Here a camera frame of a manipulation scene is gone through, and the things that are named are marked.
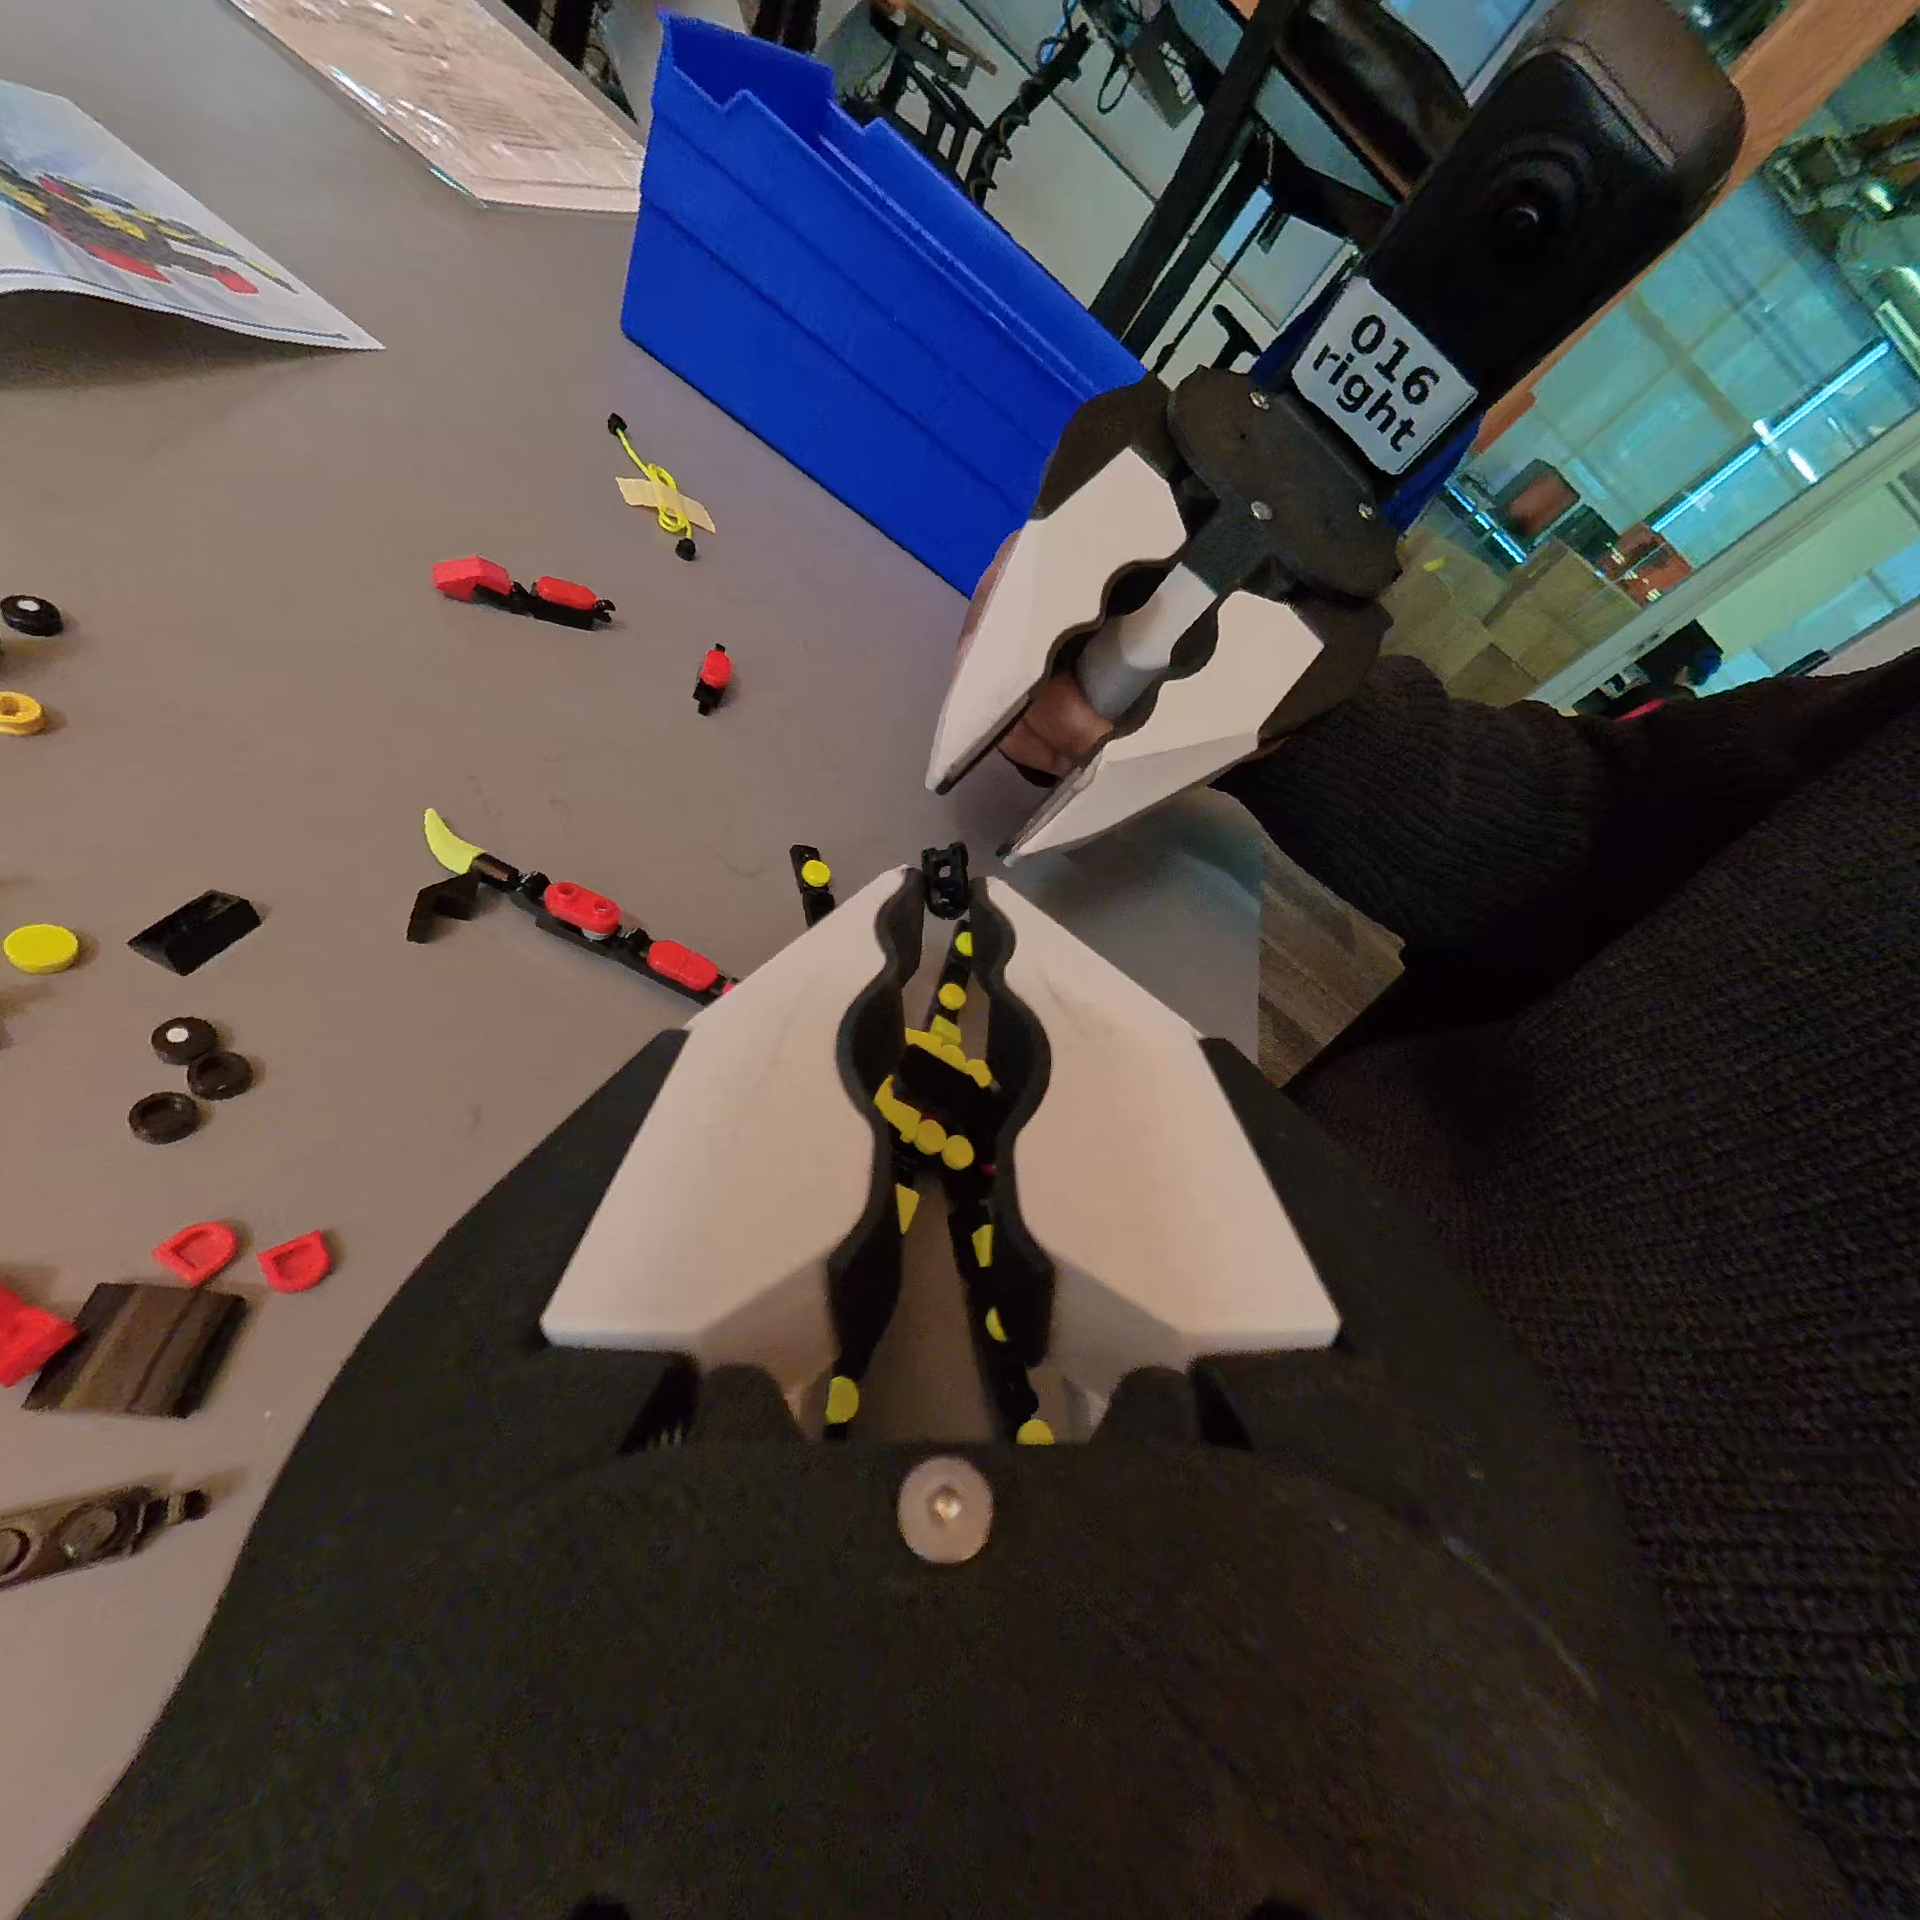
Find yellow string with tape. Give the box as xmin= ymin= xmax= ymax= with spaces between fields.
xmin=605 ymin=412 xmax=718 ymax=560

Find blue plastic bin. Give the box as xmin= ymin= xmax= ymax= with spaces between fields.
xmin=621 ymin=17 xmax=1150 ymax=597

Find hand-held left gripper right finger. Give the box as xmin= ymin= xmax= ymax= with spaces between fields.
xmin=971 ymin=876 xmax=1343 ymax=1392

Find black yellow lego scorpion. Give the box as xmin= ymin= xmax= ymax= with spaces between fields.
xmin=406 ymin=807 xmax=1059 ymax=1444

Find red black lego claw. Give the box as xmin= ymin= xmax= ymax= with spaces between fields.
xmin=431 ymin=555 xmax=618 ymax=633

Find small black lego plate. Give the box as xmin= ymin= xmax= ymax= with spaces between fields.
xmin=128 ymin=890 xmax=260 ymax=977

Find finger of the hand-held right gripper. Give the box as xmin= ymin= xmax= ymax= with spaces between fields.
xmin=997 ymin=597 xmax=1333 ymax=866
xmin=925 ymin=448 xmax=1197 ymax=797

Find person's right hand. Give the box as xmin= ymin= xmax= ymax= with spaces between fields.
xmin=995 ymin=672 xmax=1120 ymax=785

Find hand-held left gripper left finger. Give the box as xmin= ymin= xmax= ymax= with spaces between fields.
xmin=538 ymin=872 xmax=923 ymax=1377

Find pile of lego pieces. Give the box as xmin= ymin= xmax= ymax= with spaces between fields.
xmin=0 ymin=1223 xmax=336 ymax=1594

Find person's right forearm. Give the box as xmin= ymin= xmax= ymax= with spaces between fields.
xmin=1222 ymin=652 xmax=1920 ymax=1037

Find printed paper sheets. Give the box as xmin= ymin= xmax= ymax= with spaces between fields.
xmin=223 ymin=0 xmax=647 ymax=213

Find lego instruction booklet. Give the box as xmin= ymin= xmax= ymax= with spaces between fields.
xmin=0 ymin=77 xmax=383 ymax=354

